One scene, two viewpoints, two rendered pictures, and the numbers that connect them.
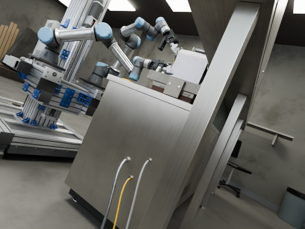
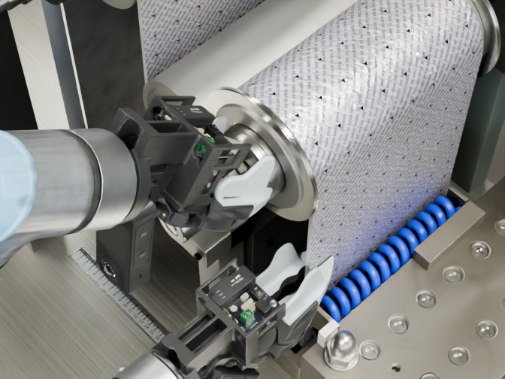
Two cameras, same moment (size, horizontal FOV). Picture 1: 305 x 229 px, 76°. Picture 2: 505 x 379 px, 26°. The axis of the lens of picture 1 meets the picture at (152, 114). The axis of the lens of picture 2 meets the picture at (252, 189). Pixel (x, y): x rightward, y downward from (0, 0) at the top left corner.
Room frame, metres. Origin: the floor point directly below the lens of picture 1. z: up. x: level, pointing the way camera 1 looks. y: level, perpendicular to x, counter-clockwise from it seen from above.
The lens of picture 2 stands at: (1.28, 0.56, 2.07)
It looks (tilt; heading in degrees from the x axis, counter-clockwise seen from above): 55 degrees down; 291
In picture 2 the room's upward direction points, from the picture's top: straight up
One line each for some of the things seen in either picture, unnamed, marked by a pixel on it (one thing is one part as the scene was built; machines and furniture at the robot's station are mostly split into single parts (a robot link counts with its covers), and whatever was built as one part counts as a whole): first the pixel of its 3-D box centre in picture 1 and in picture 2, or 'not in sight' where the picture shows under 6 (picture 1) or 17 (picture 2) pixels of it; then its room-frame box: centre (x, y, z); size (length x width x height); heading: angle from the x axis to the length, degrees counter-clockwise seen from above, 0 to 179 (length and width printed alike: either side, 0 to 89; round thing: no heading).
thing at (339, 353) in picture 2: not in sight; (343, 347); (1.37, 0.05, 1.05); 0.04 x 0.04 x 0.04
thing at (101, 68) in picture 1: (101, 68); not in sight; (2.02, 0.68, 0.98); 0.13 x 0.12 x 0.14; 125
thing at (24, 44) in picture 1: (19, 51); not in sight; (6.44, 4.87, 0.91); 1.09 x 1.08 x 1.83; 54
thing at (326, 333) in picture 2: not in sight; (329, 334); (1.39, 0.04, 1.04); 0.02 x 0.01 x 0.02; 64
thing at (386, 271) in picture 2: not in sight; (391, 256); (1.36, -0.09, 1.03); 0.21 x 0.04 x 0.03; 64
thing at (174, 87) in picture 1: (174, 87); not in sight; (1.16, -0.05, 0.97); 0.10 x 0.03 x 0.11; 64
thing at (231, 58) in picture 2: not in sight; (269, 66); (1.54, -0.18, 1.18); 0.26 x 0.12 x 0.12; 64
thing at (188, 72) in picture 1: (184, 75); (385, 199); (1.38, -0.10, 1.11); 0.23 x 0.01 x 0.18; 64
